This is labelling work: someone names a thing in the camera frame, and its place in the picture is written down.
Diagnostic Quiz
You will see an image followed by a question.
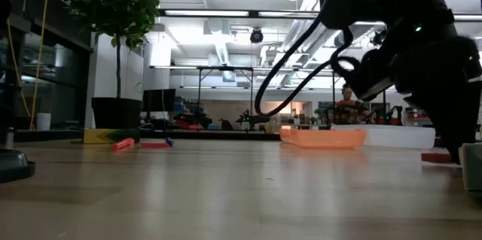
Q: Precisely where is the black background station frame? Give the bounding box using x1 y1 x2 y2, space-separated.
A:
197 65 255 132

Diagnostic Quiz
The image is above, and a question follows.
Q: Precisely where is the black computer monitor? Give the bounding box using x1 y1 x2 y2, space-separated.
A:
142 88 177 113

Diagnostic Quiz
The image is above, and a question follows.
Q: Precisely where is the black plant pot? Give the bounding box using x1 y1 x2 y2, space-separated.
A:
91 97 144 130

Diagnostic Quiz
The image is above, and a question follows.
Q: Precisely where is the looped black camera cable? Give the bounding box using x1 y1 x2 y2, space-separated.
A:
330 25 363 80

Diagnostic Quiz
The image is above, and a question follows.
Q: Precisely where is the white cup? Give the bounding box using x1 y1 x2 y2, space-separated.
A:
36 112 52 132

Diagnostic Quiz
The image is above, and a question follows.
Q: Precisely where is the black table frame rail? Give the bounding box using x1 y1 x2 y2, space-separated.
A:
14 128 282 143

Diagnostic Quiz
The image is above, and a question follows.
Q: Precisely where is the pink eraser block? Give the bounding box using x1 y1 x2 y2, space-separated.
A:
139 141 169 149

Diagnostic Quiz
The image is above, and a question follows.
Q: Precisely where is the black dome ceiling camera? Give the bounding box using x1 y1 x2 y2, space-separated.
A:
249 28 265 44

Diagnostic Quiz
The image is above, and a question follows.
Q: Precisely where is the small metal cylinder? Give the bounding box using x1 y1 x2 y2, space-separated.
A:
4 126 16 149

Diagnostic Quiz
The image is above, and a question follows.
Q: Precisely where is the orange pencil box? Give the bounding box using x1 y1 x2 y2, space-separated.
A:
279 127 367 150

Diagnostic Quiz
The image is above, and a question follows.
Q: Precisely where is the yellow power cord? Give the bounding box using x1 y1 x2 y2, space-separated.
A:
0 0 32 119
29 0 52 130

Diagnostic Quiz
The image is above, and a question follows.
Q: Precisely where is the black electric pencil sharpener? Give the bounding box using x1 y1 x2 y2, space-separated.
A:
0 148 37 184

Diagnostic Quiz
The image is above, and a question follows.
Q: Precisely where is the orange red marker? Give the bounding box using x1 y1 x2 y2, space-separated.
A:
111 137 136 152

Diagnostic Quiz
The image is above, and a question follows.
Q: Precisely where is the yellow green crayon box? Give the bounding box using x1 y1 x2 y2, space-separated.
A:
458 142 482 196
83 128 141 145

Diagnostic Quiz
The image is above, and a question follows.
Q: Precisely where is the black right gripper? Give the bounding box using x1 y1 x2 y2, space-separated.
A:
391 25 482 165

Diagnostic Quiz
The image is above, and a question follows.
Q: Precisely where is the ceiling light strip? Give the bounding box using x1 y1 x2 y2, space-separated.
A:
164 9 250 17
258 11 319 18

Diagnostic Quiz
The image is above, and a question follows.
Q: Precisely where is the red marker pen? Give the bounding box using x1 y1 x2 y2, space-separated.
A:
420 152 453 165

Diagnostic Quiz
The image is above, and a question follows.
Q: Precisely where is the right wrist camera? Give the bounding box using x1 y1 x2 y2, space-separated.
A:
352 48 400 102

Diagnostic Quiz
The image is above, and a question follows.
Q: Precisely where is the green leafy tree plant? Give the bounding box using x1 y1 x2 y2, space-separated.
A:
59 0 161 100

